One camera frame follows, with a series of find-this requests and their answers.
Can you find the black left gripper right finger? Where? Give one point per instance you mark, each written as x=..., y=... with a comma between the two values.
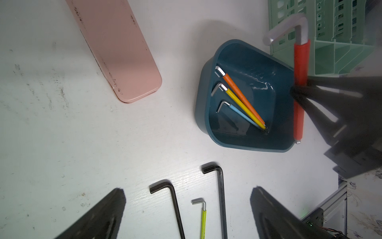
x=274, y=221

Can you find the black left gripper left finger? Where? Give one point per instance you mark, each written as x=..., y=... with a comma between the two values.
x=102, y=221

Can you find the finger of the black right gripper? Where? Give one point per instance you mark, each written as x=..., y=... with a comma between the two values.
x=340, y=105
x=368, y=86

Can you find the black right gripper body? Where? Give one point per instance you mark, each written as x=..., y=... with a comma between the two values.
x=354, y=152

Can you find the red handled hex key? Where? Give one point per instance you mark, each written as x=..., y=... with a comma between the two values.
x=299, y=23

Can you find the blue handled hex key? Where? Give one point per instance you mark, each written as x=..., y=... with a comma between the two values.
x=237, y=111

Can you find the yellow handled hex key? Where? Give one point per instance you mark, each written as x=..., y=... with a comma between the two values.
x=244, y=112

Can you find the orange handled hex key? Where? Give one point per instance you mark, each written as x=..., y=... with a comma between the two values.
x=240, y=95

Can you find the long black hex key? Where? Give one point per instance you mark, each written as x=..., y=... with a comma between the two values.
x=208, y=168

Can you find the teal plastic storage box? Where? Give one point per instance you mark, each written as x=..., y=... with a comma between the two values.
x=264, y=81

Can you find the green mesh file organizer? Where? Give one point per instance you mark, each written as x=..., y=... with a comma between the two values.
x=336, y=32

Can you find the pink pencil case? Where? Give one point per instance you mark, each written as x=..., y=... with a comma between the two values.
x=119, y=47

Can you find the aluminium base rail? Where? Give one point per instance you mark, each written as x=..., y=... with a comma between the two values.
x=331, y=215

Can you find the green handled hex key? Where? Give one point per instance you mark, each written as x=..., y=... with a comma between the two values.
x=204, y=214

